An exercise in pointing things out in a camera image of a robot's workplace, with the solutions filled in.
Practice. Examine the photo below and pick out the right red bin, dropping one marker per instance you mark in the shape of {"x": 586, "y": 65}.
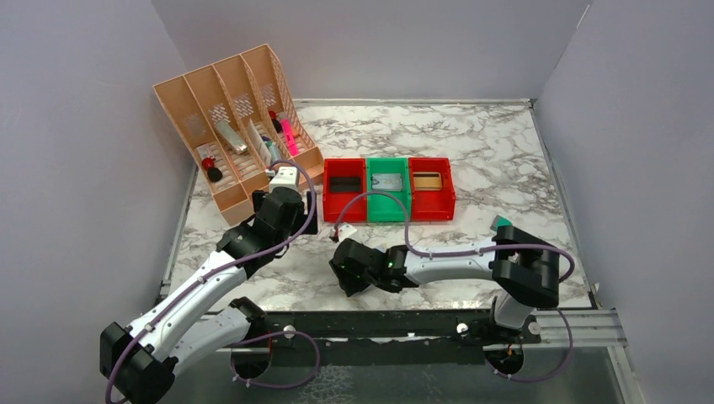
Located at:
{"x": 432, "y": 205}

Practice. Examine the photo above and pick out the red bin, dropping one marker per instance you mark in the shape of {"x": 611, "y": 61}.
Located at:
{"x": 432, "y": 205}
{"x": 333, "y": 204}

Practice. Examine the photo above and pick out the gold credit card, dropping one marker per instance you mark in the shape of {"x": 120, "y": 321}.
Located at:
{"x": 427, "y": 181}

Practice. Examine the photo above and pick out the peach desk file organizer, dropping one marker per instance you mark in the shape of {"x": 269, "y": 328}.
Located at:
{"x": 251, "y": 92}

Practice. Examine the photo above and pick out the left red bin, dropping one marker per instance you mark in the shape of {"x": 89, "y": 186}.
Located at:
{"x": 333, "y": 204}

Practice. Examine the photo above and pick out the grey card in bin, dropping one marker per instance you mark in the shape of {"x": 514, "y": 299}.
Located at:
{"x": 386, "y": 182}

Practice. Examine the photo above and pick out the pink highlighter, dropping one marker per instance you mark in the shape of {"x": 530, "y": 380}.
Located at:
{"x": 289, "y": 136}

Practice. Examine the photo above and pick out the black card in bin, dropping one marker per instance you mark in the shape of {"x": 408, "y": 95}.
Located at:
{"x": 344, "y": 184}

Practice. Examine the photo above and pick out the green bin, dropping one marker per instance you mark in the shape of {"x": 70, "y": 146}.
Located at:
{"x": 382, "y": 208}

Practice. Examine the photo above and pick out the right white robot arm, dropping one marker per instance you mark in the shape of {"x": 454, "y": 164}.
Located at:
{"x": 524, "y": 266}

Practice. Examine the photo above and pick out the black mounting rail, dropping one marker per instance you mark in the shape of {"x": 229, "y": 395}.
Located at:
{"x": 365, "y": 338}

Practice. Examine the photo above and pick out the silver stapler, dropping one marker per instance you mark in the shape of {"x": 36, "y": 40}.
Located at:
{"x": 231, "y": 136}

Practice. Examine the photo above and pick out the red and black stamp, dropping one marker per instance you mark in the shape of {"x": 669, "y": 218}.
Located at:
{"x": 212, "y": 172}

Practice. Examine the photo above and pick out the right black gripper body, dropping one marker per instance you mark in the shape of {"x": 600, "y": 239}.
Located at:
{"x": 341, "y": 268}

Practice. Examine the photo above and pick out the teal eraser block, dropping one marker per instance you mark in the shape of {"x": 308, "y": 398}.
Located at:
{"x": 499, "y": 221}

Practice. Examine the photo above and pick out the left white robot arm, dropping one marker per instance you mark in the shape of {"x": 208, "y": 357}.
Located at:
{"x": 142, "y": 360}

